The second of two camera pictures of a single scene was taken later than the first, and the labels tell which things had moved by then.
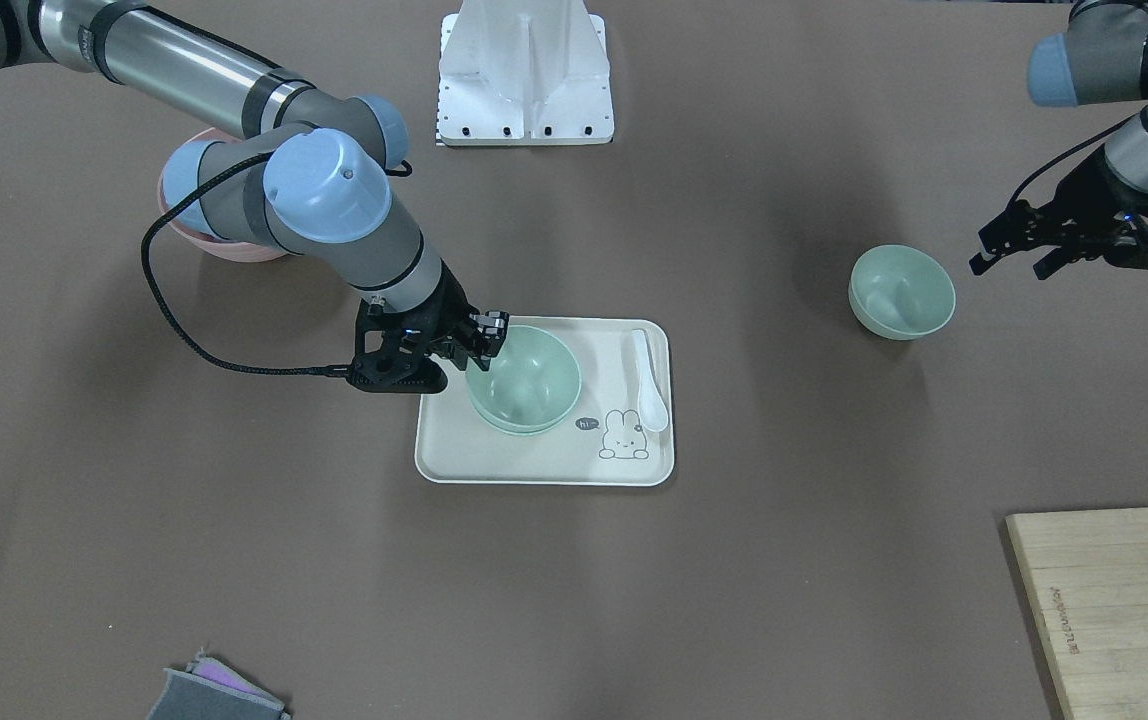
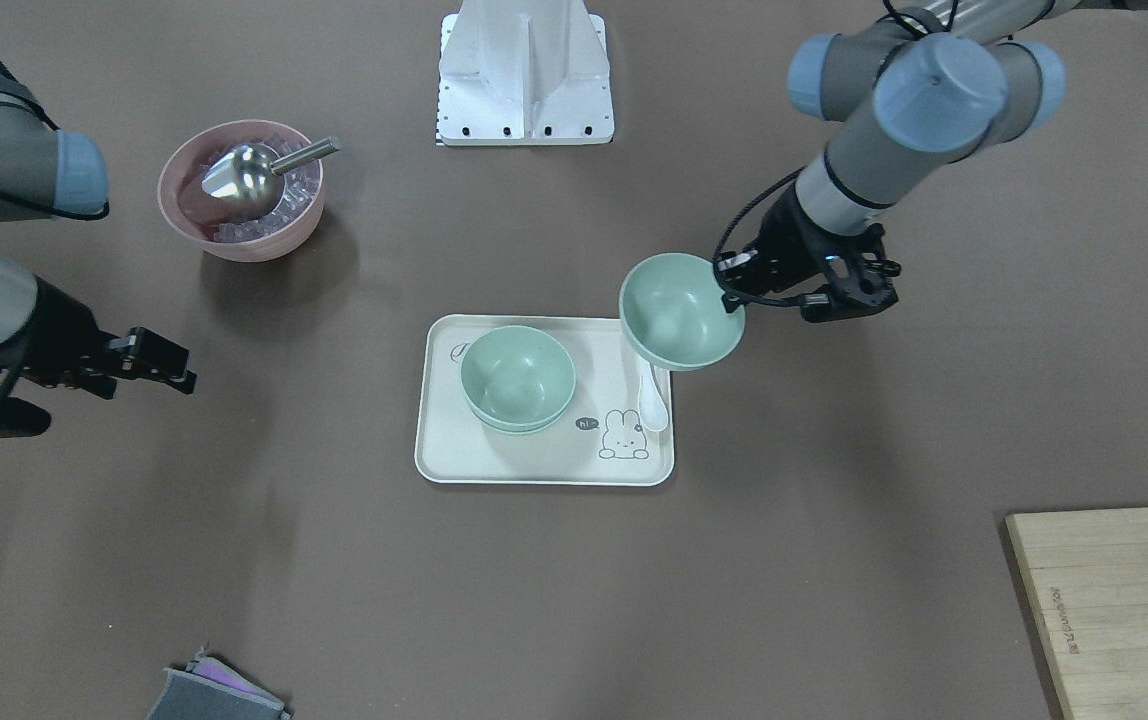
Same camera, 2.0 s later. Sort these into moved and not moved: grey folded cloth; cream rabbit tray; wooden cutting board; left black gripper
Moved: left black gripper
Not moved: wooden cutting board; cream rabbit tray; grey folded cloth
